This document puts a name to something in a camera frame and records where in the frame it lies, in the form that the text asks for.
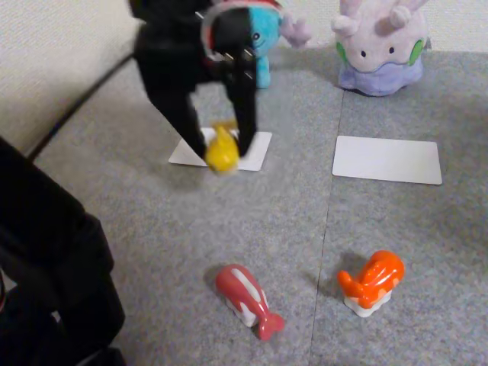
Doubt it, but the white rectangular card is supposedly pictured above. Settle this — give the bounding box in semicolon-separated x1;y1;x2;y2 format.
168;127;273;172
331;135;443;187

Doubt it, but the blue Wooper plush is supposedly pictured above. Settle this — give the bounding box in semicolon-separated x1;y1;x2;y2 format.
247;5;313;91

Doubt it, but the red tuna sushi toy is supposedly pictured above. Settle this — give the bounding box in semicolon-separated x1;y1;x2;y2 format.
214;263;286;342

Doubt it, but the black cable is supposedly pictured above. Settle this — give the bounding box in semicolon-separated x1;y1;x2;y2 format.
24;49;146;161

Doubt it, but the orange shrimp sushi toy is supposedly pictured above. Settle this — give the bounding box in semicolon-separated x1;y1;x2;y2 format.
336;249;406;318

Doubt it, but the red and white wire bundle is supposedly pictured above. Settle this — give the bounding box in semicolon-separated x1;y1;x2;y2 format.
198;0;286;64

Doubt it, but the yellow egg sushi toy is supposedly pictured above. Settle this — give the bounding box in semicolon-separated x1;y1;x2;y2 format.
204;120;241;176

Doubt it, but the purple Goomy plush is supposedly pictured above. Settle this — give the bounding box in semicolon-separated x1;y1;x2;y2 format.
330;0;432;98

